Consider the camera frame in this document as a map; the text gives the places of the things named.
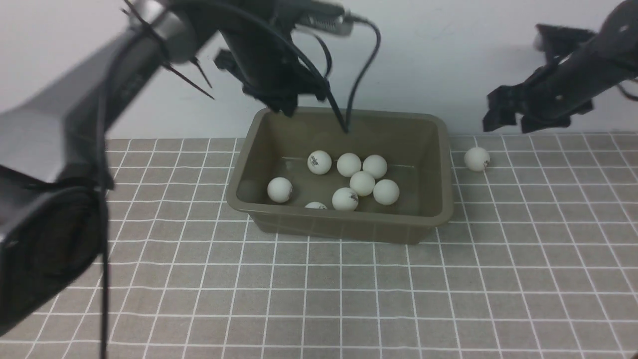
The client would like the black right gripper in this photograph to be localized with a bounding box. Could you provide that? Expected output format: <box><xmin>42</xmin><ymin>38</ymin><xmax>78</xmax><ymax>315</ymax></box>
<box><xmin>482</xmin><ymin>64</ymin><xmax>595</xmax><ymax>134</ymax></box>

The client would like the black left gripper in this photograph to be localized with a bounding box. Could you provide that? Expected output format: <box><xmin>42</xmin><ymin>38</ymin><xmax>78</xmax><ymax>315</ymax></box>
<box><xmin>214</xmin><ymin>10</ymin><xmax>327</xmax><ymax>117</ymax></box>

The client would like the white printed table-tennis ball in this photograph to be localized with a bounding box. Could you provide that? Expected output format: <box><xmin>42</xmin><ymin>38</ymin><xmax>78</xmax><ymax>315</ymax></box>
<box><xmin>336</xmin><ymin>153</ymin><xmax>362</xmax><ymax>178</ymax></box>
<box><xmin>464</xmin><ymin>146</ymin><xmax>491</xmax><ymax>173</ymax></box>
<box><xmin>332</xmin><ymin>187</ymin><xmax>359</xmax><ymax>211</ymax></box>

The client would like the olive plastic bin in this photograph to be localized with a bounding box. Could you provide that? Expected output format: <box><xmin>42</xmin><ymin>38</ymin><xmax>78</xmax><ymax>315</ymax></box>
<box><xmin>226</xmin><ymin>107</ymin><xmax>454</xmax><ymax>244</ymax></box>

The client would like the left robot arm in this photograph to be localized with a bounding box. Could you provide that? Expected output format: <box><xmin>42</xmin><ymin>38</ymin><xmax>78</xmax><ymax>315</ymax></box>
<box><xmin>1</xmin><ymin>0</ymin><xmax>344</xmax><ymax>359</ymax></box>

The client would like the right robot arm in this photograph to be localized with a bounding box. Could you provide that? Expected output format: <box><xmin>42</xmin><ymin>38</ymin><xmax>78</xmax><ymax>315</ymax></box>
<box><xmin>481</xmin><ymin>0</ymin><xmax>638</xmax><ymax>134</ymax></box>

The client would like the grey checked tablecloth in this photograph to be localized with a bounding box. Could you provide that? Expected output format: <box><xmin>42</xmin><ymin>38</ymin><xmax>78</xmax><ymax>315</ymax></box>
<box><xmin>0</xmin><ymin>132</ymin><xmax>638</xmax><ymax>359</ymax></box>

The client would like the black camera cable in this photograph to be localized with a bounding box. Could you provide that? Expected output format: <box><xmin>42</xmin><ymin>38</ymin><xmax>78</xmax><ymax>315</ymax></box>
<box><xmin>184</xmin><ymin>0</ymin><xmax>382</xmax><ymax>134</ymax></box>

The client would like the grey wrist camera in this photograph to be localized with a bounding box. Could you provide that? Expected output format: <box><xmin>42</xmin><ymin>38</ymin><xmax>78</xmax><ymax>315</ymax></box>
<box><xmin>274</xmin><ymin>0</ymin><xmax>365</xmax><ymax>37</ymax></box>

